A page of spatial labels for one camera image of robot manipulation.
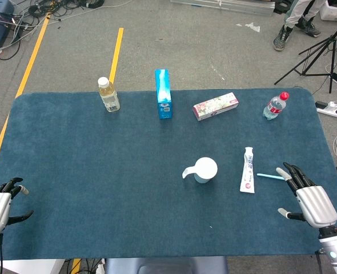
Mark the black tripod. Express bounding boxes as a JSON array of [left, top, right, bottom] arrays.
[[274, 14, 337, 94]]

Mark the white cup with handle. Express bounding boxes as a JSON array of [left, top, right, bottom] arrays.
[[182, 157, 218, 184]]

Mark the tangle of black cables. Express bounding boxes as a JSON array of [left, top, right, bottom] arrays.
[[0, 0, 106, 61]]

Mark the white storage bin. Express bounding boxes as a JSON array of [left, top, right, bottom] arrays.
[[319, 0, 337, 21]]

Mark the blue carton box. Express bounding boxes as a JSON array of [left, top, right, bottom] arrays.
[[154, 68, 174, 120]]

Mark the white box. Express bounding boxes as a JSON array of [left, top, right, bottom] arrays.
[[0, 258, 65, 274]]

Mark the blue table mat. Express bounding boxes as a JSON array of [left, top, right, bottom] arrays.
[[0, 87, 337, 261]]

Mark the yellow drink bottle white cap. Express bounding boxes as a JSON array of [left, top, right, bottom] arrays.
[[97, 76, 121, 113]]

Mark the white toothpaste tube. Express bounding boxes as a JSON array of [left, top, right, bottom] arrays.
[[239, 147, 256, 194]]

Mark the floral toothpaste box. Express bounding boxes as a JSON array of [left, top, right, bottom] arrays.
[[192, 92, 239, 122]]

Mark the white power strip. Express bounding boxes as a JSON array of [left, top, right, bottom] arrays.
[[315, 100, 337, 119]]

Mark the aluminium rail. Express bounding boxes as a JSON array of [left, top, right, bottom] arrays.
[[170, 0, 275, 17]]

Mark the clear water bottle red cap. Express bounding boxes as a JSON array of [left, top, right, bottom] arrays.
[[262, 91, 290, 120]]

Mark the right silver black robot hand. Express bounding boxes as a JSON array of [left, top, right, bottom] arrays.
[[276, 162, 337, 229]]

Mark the standing person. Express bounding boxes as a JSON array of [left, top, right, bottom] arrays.
[[272, 0, 328, 52]]

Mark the light blue toothbrush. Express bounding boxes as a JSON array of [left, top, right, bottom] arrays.
[[256, 172, 286, 181]]

